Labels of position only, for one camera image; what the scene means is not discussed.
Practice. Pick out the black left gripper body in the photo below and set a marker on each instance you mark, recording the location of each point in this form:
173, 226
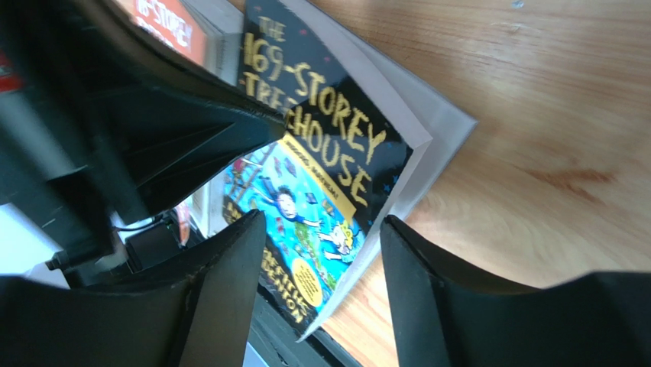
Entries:
58, 165

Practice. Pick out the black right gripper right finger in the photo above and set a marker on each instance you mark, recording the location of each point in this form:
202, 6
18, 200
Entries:
448, 312

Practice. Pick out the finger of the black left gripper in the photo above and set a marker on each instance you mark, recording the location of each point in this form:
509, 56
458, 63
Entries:
168, 125

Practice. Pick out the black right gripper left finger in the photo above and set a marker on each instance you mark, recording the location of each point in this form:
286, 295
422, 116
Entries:
194, 309

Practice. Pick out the orange 78-Storey Treehouse book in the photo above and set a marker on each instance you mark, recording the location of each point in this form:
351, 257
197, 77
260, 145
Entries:
206, 32

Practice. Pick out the black 169-Storey Treehouse book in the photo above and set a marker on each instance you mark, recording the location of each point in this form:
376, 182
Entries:
365, 138

